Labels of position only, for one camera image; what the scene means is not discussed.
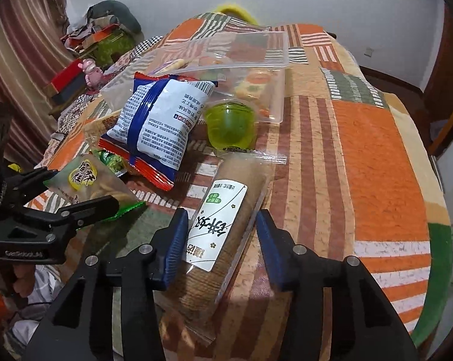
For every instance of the green yellow snack packet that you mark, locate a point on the green yellow snack packet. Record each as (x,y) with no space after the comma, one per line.
(94,184)

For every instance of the striped brown curtain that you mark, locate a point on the striped brown curtain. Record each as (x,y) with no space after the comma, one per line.
(19,56)

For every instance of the clear plastic container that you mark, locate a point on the clear plastic container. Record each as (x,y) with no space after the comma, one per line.
(249,49)

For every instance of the orange green snack packet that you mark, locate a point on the orange green snack packet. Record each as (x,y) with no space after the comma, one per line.
(254,84)

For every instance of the brown biscuit packet white label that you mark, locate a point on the brown biscuit packet white label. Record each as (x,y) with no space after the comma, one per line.
(226,203)

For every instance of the grey striped cloth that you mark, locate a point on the grey striped cloth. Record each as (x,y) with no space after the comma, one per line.
(42,301)

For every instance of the red box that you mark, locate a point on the red box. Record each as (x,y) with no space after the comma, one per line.
(64,79)

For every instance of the green bag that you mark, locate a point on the green bag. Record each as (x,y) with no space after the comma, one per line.
(111,47)

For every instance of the blue white snack bag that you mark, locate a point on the blue white snack bag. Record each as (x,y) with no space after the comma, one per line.
(162,120)

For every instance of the grey cloth bundle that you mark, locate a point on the grey cloth bundle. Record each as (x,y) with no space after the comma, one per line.
(115,13)

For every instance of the wall socket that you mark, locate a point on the wall socket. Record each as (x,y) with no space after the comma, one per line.
(368,52)

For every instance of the green jelly cup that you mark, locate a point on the green jelly cup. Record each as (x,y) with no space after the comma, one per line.
(230,128)

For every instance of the dark wooden furniture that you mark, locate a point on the dark wooden furniture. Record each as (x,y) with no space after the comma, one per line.
(442,94)

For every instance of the small green snack packet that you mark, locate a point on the small green snack packet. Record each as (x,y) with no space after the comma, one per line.
(111,161)

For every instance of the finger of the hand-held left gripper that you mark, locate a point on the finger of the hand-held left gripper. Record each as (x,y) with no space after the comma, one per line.
(91,207)
(30,180)

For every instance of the patchwork blanket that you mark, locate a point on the patchwork blanket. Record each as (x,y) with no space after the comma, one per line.
(365,139)

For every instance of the pink plush toy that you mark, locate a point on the pink plush toy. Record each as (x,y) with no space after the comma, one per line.
(91,73)

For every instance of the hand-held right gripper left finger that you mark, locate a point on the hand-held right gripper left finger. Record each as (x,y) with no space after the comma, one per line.
(174,250)

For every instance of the yellow round object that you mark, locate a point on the yellow round object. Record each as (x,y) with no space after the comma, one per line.
(234,9)

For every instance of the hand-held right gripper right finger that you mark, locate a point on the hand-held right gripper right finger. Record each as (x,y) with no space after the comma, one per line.
(270,250)

